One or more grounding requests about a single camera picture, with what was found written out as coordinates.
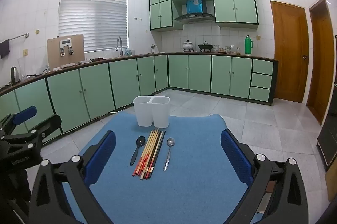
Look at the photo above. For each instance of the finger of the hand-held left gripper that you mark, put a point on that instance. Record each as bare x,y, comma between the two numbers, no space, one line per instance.
50,124
25,112

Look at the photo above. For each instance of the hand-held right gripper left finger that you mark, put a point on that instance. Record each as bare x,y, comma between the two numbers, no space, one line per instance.
101,158

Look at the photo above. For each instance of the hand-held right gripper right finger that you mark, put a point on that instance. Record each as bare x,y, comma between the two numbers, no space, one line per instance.
235,158

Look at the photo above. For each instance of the black spoon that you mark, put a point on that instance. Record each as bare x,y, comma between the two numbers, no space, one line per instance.
140,141

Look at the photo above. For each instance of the bundle of chopsticks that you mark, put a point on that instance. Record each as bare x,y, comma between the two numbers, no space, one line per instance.
150,153

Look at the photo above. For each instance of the white double utensil holder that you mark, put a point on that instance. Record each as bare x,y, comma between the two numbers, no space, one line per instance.
143,113

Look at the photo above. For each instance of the metal spoon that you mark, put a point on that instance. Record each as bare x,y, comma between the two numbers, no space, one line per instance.
170,142

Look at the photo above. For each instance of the metal kettle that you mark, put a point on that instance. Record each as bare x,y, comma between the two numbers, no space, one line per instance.
15,75

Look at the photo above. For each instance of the blue table mat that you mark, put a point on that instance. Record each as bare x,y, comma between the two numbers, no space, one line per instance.
194,155

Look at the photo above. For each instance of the clear plastic jug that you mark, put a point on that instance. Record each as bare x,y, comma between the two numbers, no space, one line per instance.
22,68

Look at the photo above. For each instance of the brown board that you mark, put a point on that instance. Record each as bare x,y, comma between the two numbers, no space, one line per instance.
52,55

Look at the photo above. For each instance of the dark towel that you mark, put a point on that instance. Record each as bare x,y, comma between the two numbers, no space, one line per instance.
4,48

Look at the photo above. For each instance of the white device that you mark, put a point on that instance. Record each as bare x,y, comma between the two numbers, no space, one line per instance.
65,42

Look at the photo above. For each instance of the black speaker cabinet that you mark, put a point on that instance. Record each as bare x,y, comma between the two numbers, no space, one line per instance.
327,139

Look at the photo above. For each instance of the green base cabinets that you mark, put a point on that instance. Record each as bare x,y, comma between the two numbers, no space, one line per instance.
197,71

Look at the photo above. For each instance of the brown cardboard piece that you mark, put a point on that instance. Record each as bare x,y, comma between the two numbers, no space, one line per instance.
332,181

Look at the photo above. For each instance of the glass jar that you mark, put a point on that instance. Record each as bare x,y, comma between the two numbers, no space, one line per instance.
228,50
216,48
238,51

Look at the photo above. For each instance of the kitchen faucet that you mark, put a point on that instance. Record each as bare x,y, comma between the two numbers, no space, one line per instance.
120,42

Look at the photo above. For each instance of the green thermos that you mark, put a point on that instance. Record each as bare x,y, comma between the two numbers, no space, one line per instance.
248,46

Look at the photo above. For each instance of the black wok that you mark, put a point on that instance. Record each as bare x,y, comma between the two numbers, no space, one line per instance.
205,47

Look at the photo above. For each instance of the white window blind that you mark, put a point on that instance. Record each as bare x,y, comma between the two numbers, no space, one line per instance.
92,16

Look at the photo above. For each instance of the wooden door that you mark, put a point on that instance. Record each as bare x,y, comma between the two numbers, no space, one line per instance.
288,52
321,60

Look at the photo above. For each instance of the small metal tap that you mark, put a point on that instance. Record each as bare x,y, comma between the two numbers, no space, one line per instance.
153,48

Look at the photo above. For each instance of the white cooking pot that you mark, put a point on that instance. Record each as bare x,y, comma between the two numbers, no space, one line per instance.
188,45

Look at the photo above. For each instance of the range hood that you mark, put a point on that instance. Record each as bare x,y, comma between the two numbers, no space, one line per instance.
194,18

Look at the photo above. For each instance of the blue hood cover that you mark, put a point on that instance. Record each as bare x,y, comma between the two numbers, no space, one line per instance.
194,5

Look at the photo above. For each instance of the yellowed wall socket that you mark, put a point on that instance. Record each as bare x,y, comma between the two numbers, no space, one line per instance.
25,52

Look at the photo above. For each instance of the metal towel rail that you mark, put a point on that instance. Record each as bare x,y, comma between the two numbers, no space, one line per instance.
18,36

